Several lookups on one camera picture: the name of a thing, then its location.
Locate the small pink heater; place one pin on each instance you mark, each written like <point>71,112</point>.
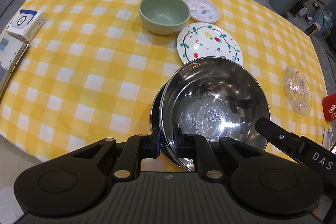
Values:
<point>311,29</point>

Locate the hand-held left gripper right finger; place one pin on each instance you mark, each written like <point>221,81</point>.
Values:
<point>178,146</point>

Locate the stainless steel bowl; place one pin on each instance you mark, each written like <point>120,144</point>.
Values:
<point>210,108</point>
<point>155,108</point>

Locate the green ceramic bowl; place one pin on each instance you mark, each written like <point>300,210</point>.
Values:
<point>164,12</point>

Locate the small white sticker plate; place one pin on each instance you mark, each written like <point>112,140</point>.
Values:
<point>202,10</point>

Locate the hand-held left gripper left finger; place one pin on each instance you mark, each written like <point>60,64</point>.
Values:
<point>157,144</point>

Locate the red box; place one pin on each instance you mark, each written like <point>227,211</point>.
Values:
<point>330,108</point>

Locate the white and blue box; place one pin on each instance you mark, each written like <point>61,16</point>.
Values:
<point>25,24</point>

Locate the large white fruit-pattern plate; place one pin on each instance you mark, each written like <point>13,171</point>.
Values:
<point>207,40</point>

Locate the yellow checkered tablecloth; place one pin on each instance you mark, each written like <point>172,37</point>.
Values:
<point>78,69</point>

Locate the blue water jug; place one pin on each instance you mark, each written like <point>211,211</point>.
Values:
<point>321,23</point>

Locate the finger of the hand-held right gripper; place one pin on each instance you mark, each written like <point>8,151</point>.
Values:
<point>275,137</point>

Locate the clear glass plate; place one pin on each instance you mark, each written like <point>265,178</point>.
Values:
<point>298,90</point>

